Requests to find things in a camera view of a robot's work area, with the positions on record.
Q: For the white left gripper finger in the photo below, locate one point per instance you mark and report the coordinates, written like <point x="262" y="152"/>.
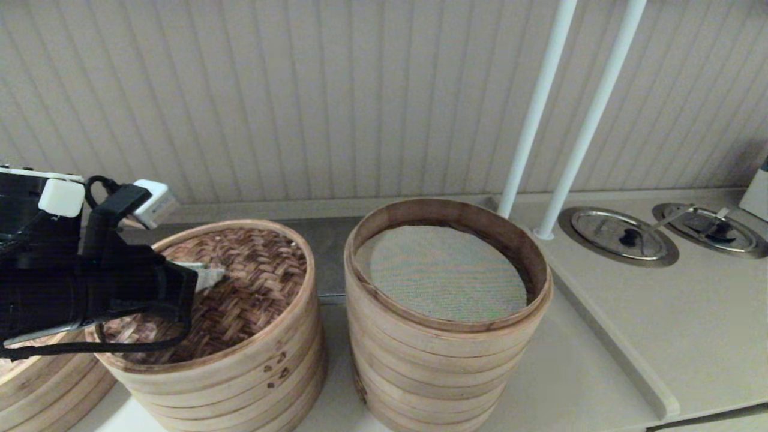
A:
<point x="210" y="277"/>

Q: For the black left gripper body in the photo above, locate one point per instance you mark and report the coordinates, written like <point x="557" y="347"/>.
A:
<point x="120" y="288"/>

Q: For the pale woven bamboo steamer lid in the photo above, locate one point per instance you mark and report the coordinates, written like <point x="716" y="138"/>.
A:
<point x="48" y="369"/>

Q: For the bamboo steamer stack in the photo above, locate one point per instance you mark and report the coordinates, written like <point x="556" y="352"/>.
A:
<point x="66" y="399"/>
<point x="432" y="366"/>
<point x="240" y="396"/>

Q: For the round steel lid black knob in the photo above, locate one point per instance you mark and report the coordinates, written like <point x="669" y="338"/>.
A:
<point x="612" y="231"/>
<point x="732" y="240"/>

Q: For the stainless steel drain panel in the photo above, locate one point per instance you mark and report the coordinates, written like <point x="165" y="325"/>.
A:
<point x="330" y="252"/>

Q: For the white metal pole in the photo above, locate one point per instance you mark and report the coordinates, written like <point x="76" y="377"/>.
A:
<point x="538" y="102"/>
<point x="595" y="108"/>

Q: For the white container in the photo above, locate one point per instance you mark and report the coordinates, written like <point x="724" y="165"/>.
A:
<point x="757" y="195"/>

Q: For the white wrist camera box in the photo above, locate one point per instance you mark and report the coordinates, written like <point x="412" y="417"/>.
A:
<point x="155" y="204"/>

